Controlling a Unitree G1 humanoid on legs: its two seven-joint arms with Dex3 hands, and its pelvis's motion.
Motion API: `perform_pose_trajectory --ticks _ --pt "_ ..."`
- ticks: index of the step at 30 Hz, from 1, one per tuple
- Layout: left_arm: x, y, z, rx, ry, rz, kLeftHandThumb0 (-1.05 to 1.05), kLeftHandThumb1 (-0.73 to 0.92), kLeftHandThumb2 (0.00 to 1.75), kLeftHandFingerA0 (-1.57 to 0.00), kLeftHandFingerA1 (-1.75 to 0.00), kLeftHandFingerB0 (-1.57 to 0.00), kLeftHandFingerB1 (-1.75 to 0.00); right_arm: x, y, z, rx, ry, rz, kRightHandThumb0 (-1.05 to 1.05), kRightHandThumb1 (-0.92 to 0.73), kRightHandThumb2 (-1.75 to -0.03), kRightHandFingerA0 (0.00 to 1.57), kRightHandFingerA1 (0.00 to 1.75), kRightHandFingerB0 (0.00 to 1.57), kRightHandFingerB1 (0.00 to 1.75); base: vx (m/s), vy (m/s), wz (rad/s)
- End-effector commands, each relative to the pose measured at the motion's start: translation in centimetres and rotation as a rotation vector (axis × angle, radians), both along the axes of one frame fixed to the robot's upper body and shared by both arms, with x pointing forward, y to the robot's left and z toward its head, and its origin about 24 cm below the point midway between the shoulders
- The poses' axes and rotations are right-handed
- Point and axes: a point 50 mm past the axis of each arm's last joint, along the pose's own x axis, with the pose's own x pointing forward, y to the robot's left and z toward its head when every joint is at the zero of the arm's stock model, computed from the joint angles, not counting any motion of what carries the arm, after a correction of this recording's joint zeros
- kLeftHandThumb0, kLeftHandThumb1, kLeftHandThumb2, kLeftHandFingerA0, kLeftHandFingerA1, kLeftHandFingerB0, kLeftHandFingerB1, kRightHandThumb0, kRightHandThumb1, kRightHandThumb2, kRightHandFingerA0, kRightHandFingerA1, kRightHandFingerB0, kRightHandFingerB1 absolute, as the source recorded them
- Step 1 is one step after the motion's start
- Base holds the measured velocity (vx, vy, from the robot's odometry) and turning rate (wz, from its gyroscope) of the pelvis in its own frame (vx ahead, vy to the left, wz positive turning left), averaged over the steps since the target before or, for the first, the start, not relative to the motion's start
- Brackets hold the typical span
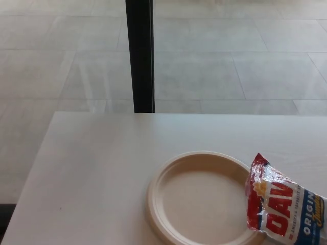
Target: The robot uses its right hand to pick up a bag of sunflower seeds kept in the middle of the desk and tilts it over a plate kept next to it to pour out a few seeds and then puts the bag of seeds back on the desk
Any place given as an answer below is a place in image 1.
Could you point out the red white sunflower seed bag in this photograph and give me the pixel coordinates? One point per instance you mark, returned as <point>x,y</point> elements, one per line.
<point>278,214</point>

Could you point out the beige round paper plate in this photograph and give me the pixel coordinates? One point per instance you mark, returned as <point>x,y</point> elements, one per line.
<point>199,199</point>

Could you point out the black vertical post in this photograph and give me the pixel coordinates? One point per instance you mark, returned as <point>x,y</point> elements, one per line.
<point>141,56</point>

